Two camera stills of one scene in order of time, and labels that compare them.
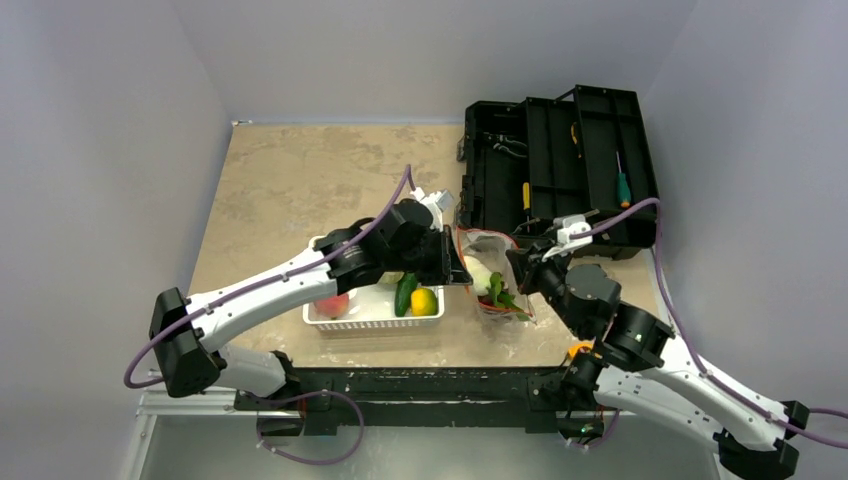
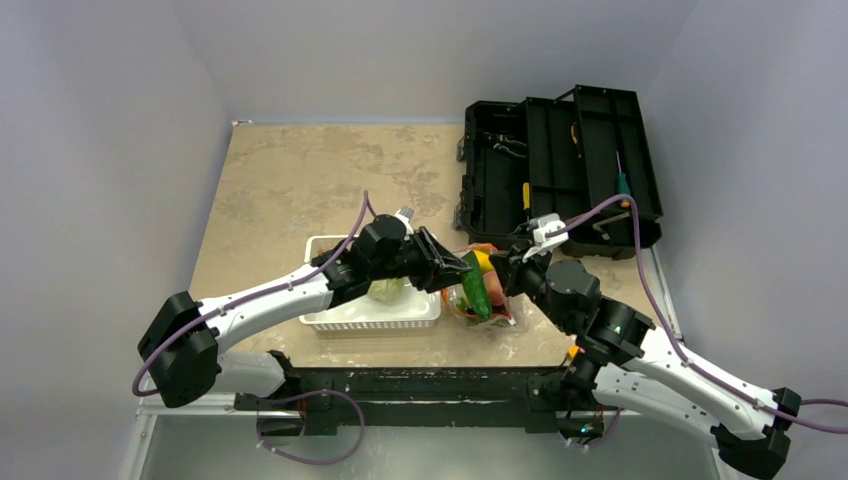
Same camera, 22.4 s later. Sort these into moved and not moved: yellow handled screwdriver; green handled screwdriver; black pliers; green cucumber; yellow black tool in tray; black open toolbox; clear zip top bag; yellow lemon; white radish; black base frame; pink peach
Moved: green cucumber; yellow lemon; clear zip top bag; white radish; pink peach
Not moved: black base frame; yellow handled screwdriver; yellow black tool in tray; black open toolbox; black pliers; green handled screwdriver
